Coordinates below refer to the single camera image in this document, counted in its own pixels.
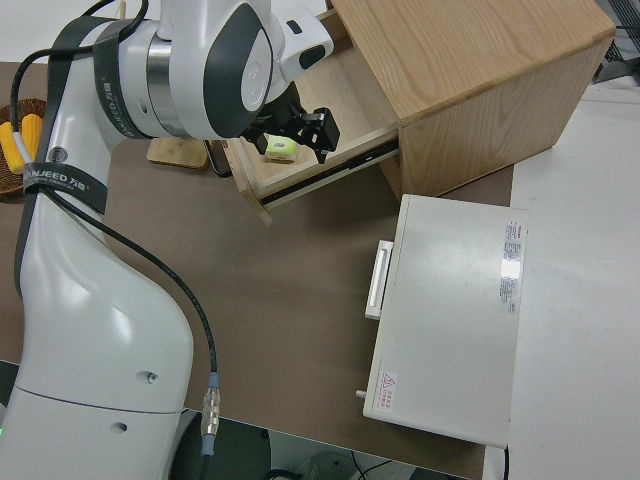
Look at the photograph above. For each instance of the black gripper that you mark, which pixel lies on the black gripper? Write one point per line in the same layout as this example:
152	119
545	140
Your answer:
282	120

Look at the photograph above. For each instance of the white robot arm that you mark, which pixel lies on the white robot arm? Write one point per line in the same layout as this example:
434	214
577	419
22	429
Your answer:
100	310

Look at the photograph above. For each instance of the green tissue pack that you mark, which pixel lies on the green tissue pack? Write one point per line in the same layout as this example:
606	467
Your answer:
282	148

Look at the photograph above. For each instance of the wooden mug tree stand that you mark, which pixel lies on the wooden mug tree stand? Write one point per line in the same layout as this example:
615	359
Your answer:
175	152

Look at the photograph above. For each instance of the brown table mat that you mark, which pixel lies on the brown table mat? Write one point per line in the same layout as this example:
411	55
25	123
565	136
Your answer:
275	300

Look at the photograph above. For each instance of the light wooden cabinet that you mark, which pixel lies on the light wooden cabinet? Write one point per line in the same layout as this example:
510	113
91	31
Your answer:
475	90

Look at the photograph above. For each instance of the white toaster oven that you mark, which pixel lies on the white toaster oven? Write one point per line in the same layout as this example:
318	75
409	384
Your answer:
450	320

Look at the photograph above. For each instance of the yellow corn cob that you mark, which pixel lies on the yellow corn cob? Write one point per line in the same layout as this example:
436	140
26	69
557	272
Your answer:
9	147
32	132

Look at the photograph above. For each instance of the brown wicker basket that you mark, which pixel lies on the brown wicker basket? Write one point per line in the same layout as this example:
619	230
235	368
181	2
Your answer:
7	187

